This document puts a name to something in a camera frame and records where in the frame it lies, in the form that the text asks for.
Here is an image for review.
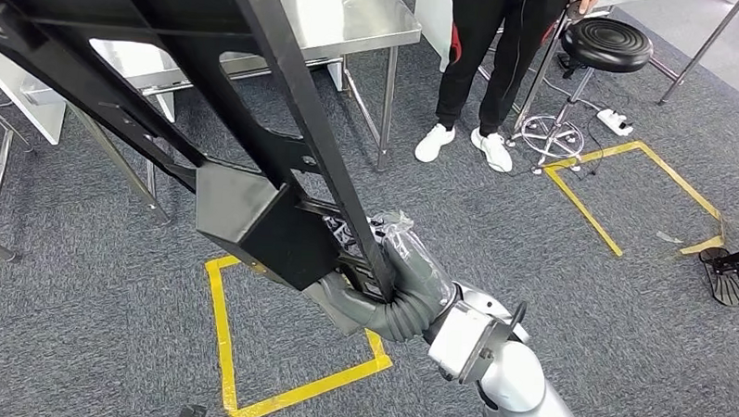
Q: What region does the white power strip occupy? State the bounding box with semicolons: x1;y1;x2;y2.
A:
595;108;635;138

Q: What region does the white partition panel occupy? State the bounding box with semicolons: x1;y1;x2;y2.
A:
411;0;470;75
0;42;179;151

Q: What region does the long black plastic frame part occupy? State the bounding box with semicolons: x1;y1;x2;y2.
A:
0;0;408;302

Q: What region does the yellow floor tape square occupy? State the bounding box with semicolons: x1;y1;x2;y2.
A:
199;255;397;417

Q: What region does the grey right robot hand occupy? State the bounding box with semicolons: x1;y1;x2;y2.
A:
303;208;459;345

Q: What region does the black seat chrome stool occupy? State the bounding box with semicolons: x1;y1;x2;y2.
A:
506;14;656;181

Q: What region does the person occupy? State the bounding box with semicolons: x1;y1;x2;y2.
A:
414;0;601;177

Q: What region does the stainless steel workbench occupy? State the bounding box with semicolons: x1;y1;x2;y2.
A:
12;0;425;234

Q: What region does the black humanoid robot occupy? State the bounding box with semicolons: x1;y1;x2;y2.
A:
696;210;739;308

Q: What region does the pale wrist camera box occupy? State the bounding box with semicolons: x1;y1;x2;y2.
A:
427;299;515;386

